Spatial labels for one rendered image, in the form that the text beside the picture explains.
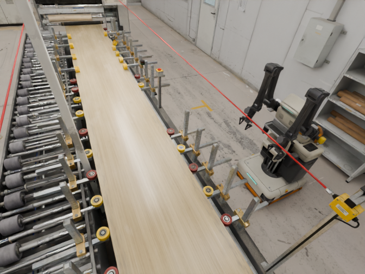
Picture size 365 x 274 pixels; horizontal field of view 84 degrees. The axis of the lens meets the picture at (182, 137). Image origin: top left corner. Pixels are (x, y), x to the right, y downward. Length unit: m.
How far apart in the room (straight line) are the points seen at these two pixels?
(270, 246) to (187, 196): 1.33
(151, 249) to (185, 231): 0.24
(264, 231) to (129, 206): 1.66
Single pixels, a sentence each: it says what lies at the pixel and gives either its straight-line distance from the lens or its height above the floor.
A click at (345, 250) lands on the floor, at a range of 3.09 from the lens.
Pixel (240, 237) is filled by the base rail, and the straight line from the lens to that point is 1.78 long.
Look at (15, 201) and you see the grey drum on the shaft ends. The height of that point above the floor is 0.84.
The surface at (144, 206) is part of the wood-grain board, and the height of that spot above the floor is 0.90.
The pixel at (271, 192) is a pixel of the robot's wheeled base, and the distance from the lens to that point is 2.65.
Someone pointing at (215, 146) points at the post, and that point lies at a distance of 1.62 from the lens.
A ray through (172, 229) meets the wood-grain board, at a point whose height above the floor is 0.90.
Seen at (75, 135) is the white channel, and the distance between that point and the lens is 1.65.
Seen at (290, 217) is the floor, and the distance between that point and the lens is 2.93.
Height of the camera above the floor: 2.28
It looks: 43 degrees down
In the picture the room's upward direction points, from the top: 6 degrees clockwise
